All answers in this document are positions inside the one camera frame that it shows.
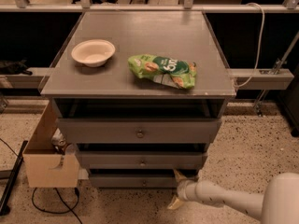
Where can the metal frame rail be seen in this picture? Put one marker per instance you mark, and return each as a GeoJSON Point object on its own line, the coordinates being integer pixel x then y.
{"type": "Point", "coordinates": [261, 79]}

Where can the can inside wooden box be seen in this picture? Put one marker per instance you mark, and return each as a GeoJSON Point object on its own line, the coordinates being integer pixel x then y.
{"type": "Point", "coordinates": [59, 142]}

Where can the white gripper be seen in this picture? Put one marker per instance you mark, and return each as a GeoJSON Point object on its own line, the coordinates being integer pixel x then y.
{"type": "Point", "coordinates": [184, 190]}

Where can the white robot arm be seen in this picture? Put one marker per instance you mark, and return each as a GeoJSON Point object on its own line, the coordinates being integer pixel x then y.
{"type": "Point", "coordinates": [278, 205]}

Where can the grey drawer cabinet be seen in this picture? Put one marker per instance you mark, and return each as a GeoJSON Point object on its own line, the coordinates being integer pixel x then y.
{"type": "Point", "coordinates": [112, 91]}

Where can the black object on rail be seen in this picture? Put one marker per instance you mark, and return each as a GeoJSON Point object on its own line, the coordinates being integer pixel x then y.
{"type": "Point", "coordinates": [14, 68]}

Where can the light wooden box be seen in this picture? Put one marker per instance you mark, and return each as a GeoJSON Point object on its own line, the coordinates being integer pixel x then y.
{"type": "Point", "coordinates": [45, 167]}

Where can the grey middle drawer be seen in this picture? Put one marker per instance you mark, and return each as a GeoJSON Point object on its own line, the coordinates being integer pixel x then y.
{"type": "Point", "coordinates": [141, 160]}

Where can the white paper bowl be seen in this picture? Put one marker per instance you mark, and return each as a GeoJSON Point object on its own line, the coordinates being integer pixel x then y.
{"type": "Point", "coordinates": [93, 53]}

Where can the grey bottom drawer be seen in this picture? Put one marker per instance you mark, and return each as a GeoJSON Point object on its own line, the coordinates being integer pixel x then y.
{"type": "Point", "coordinates": [133, 181]}

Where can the grey drawer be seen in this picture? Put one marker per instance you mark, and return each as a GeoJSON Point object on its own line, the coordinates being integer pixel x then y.
{"type": "Point", "coordinates": [137, 131]}
{"type": "Point", "coordinates": [133, 181]}
{"type": "Point", "coordinates": [141, 160]}

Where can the grey top drawer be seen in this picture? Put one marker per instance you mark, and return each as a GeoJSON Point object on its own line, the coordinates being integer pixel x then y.
{"type": "Point", "coordinates": [137, 131]}

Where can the black metal bar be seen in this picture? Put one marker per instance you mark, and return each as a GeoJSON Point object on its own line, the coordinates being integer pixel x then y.
{"type": "Point", "coordinates": [11, 177]}

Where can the green chip bag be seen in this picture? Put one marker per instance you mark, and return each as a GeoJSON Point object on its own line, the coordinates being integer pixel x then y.
{"type": "Point", "coordinates": [163, 70]}

